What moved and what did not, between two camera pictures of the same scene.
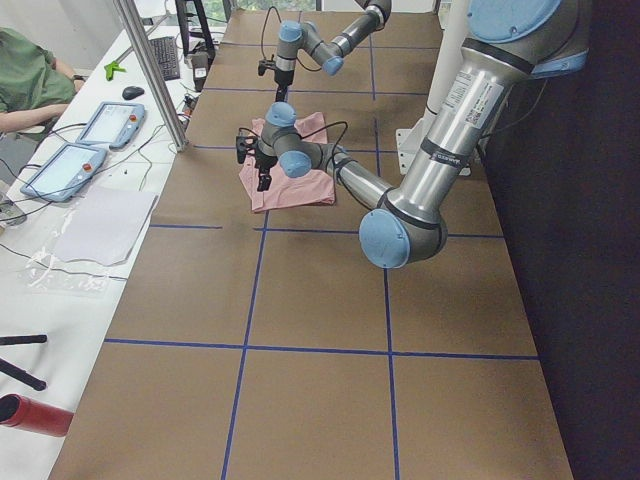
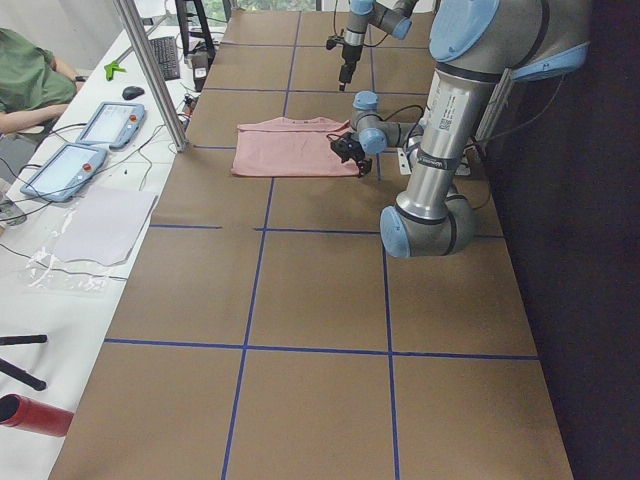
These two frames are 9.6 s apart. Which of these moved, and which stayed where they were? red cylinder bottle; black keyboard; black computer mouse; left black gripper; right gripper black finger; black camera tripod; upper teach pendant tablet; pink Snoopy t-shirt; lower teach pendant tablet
Moved: right gripper black finger; pink Snoopy t-shirt; left black gripper
Stayed: upper teach pendant tablet; black camera tripod; red cylinder bottle; lower teach pendant tablet; black keyboard; black computer mouse
